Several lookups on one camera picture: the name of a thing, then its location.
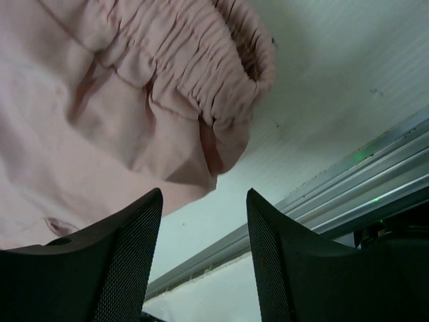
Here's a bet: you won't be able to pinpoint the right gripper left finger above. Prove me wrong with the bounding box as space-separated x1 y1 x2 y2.
1 189 163 322

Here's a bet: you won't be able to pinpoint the pink trousers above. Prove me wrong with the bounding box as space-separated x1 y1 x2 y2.
1 1 275 250

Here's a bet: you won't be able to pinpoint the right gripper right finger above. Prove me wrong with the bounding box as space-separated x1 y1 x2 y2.
247 190 428 321

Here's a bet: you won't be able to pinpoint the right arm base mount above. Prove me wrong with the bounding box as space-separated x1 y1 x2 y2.
353 189 428 249

